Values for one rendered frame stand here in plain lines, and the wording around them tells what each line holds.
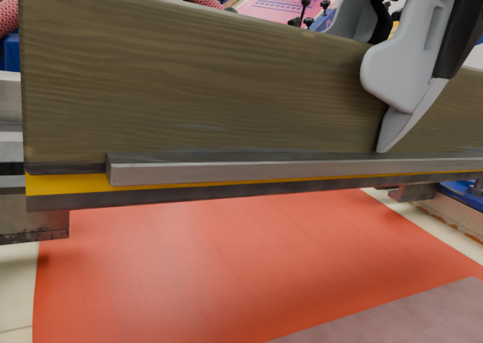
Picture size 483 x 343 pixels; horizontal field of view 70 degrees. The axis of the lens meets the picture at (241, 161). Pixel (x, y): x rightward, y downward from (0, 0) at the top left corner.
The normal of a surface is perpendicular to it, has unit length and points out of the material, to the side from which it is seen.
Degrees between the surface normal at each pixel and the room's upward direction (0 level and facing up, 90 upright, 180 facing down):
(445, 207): 90
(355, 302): 0
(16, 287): 0
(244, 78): 91
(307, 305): 0
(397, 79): 85
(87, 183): 91
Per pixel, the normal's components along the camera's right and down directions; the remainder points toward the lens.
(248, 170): 0.46, 0.39
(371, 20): -0.87, 0.00
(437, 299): 0.18, -0.92
